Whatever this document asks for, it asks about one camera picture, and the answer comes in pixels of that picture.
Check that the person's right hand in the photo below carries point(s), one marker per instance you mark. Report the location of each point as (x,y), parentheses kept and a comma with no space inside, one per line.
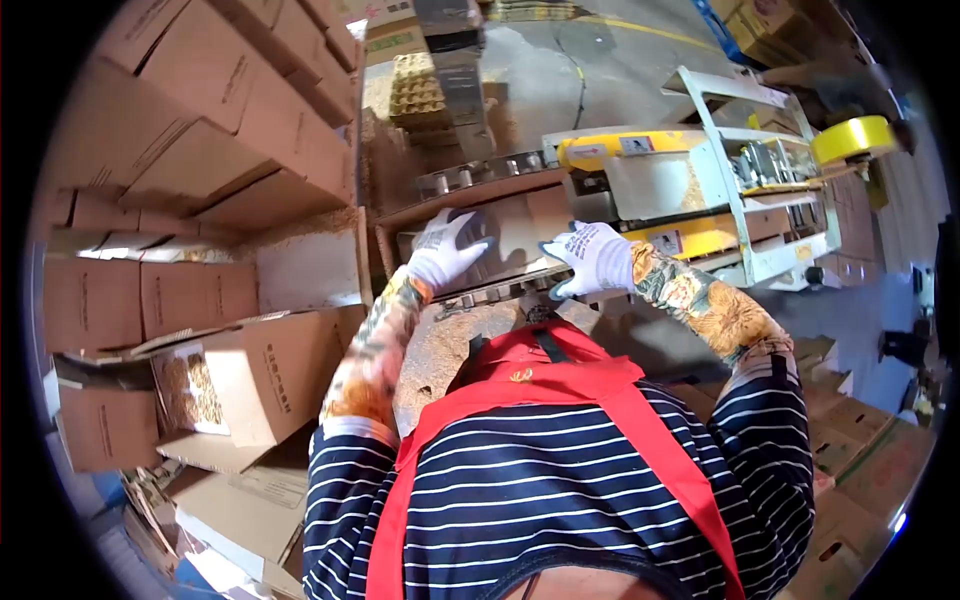
(596,259)

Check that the person's left hand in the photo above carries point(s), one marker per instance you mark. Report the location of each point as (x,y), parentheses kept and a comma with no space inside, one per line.
(442,251)

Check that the person's right thumb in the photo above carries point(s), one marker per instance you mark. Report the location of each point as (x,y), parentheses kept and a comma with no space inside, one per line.
(564,289)

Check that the person's left thumb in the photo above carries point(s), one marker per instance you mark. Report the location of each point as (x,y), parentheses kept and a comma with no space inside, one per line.
(480,247)

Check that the person's right index finger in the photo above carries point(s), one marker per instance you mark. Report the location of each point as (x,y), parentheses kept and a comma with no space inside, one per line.
(553,251)

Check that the person's right fingers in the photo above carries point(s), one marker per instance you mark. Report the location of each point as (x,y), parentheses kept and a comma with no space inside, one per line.
(585,229)

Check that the person's left fingers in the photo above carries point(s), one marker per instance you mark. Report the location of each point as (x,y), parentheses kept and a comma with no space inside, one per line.
(454,223)

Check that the brown cardboard carton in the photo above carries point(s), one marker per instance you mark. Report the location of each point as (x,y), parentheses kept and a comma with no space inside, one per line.
(517,225)

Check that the metal roller conveyor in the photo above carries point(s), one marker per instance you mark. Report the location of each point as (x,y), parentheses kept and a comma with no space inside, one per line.
(487,169)

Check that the white yellow carton sealing machine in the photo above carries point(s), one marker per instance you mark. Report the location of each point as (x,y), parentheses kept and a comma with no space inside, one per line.
(697,187)

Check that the stack of paper egg trays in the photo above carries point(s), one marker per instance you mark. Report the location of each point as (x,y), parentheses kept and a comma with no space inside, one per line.
(416,90)

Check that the person's body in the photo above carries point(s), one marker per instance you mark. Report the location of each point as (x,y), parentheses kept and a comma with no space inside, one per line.
(540,487)

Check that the open tilted cardboard carton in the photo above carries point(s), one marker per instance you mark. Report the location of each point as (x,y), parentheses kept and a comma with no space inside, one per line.
(262,375)

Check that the stack of brown cartons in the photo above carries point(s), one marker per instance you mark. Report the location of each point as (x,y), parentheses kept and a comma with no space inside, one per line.
(187,135)

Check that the yellow tape roll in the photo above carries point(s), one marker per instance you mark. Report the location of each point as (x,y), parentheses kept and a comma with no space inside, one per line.
(851,139)

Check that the heap of printed cardboard cartons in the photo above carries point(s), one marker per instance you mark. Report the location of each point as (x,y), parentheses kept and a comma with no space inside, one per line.
(855,457)

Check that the pile of flattened cardboard cartons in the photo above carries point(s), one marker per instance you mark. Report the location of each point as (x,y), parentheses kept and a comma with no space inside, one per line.
(240,510)

